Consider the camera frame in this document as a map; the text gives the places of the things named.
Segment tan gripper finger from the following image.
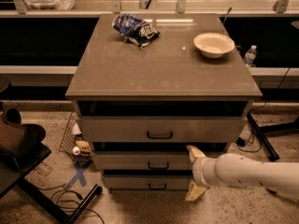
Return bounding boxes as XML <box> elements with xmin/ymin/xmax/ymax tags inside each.
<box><xmin>185</xmin><ymin>181</ymin><xmax>206</xmax><ymax>201</ymax></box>
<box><xmin>187</xmin><ymin>145</ymin><xmax>205</xmax><ymax>162</ymax></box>

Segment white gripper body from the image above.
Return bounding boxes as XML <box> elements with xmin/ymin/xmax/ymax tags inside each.
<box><xmin>192</xmin><ymin>157</ymin><xmax>219</xmax><ymax>188</ymax></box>

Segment grey drawer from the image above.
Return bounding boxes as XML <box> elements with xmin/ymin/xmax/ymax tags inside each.
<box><xmin>102</xmin><ymin>175</ymin><xmax>192</xmax><ymax>192</ymax></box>
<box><xmin>78</xmin><ymin>117</ymin><xmax>247</xmax><ymax>143</ymax></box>
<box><xmin>92</xmin><ymin>151</ymin><xmax>192</xmax><ymax>171</ymax></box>

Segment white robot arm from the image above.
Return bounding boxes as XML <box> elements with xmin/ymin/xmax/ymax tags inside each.
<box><xmin>185</xmin><ymin>145</ymin><xmax>299</xmax><ymax>201</ymax></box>

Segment grey drawer cabinet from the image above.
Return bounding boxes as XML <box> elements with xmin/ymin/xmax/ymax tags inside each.
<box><xmin>66</xmin><ymin>14</ymin><xmax>262</xmax><ymax>178</ymax></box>

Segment grey bottom drawer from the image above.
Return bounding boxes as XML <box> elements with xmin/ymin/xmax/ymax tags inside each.
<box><xmin>102</xmin><ymin>175</ymin><xmax>192</xmax><ymax>192</ymax></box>

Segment grey top drawer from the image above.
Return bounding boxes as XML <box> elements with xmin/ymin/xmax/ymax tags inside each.
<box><xmin>78</xmin><ymin>117</ymin><xmax>247</xmax><ymax>143</ymax></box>

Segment black stand leg right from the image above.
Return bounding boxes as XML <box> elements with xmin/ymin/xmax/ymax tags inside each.
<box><xmin>247</xmin><ymin>113</ymin><xmax>299</xmax><ymax>161</ymax></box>

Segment white paper bowl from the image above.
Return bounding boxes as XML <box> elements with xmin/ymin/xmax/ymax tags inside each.
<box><xmin>193</xmin><ymin>33</ymin><xmax>235</xmax><ymax>59</ymax></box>

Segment clear plastic water bottle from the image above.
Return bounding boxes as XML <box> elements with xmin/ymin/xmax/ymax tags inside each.
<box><xmin>243</xmin><ymin>45</ymin><xmax>257</xmax><ymax>67</ymax></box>

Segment blue tape cross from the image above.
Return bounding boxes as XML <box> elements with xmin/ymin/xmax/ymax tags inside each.
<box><xmin>65</xmin><ymin>166</ymin><xmax>87</xmax><ymax>189</ymax></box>

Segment blue crumpled chip bag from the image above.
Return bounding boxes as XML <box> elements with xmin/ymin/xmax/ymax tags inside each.
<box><xmin>112</xmin><ymin>13</ymin><xmax>160</xmax><ymax>49</ymax></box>

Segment black table leg base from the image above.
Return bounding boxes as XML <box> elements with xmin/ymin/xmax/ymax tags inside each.
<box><xmin>17</xmin><ymin>179</ymin><xmax>102</xmax><ymax>224</ymax></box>

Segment black power adapter cable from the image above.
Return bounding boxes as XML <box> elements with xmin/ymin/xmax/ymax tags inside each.
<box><xmin>235</xmin><ymin>131</ymin><xmax>263</xmax><ymax>154</ymax></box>

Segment wire mesh basket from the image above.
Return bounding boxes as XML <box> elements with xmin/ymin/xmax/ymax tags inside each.
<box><xmin>59</xmin><ymin>113</ymin><xmax>91</xmax><ymax>162</ymax></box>

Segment black floor cable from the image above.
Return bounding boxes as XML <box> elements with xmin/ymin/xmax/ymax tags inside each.
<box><xmin>34</xmin><ymin>184</ymin><xmax>106</xmax><ymax>224</ymax></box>

